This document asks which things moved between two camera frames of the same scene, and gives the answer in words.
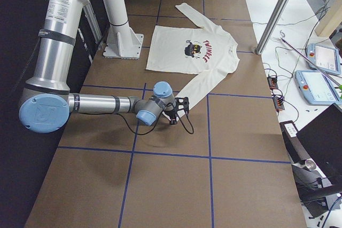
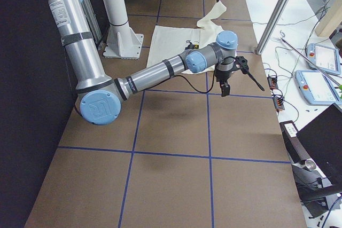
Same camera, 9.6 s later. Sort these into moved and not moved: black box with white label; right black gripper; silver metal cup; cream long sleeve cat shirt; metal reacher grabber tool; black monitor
Moved: right black gripper; cream long sleeve cat shirt
Not moved: metal reacher grabber tool; black monitor; silver metal cup; black box with white label
